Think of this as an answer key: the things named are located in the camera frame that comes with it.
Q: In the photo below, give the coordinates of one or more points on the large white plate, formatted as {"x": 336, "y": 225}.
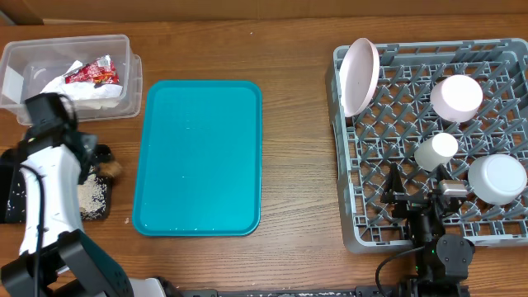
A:
{"x": 358, "y": 76}

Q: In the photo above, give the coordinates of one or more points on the teal serving tray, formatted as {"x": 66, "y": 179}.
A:
{"x": 200, "y": 160}

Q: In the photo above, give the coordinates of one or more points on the black plastic tray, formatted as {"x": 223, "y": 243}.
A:
{"x": 10, "y": 194}

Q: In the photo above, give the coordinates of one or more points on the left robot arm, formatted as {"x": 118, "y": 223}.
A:
{"x": 56, "y": 257}

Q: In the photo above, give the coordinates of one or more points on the brown food piece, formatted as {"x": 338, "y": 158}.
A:
{"x": 110, "y": 169}

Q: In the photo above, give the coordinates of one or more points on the red snack wrapper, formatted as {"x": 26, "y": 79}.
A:
{"x": 101, "y": 71}

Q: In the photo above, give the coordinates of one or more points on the small white plate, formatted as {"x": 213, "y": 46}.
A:
{"x": 456, "y": 98}

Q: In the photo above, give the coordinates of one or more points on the rice food scraps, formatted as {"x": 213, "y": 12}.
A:
{"x": 92, "y": 198}

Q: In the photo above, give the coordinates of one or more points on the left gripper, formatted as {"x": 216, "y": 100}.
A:
{"x": 91, "y": 139}

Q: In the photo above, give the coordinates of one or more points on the grey bowl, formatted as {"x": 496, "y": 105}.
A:
{"x": 497, "y": 179}

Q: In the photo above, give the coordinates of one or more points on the grey dishwasher rack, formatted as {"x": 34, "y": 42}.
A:
{"x": 400, "y": 117}

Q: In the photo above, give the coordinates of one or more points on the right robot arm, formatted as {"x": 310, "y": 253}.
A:
{"x": 441, "y": 259}

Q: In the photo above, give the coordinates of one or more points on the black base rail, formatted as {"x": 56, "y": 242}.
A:
{"x": 359, "y": 291}

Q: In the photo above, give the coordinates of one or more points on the clear plastic bin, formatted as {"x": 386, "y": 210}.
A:
{"x": 27, "y": 66}

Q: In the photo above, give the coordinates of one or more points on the white paper cup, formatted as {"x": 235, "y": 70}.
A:
{"x": 437, "y": 150}

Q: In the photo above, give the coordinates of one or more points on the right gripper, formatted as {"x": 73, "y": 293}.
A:
{"x": 407, "y": 201}

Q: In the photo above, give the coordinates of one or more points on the white napkin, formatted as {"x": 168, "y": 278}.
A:
{"x": 92, "y": 95}

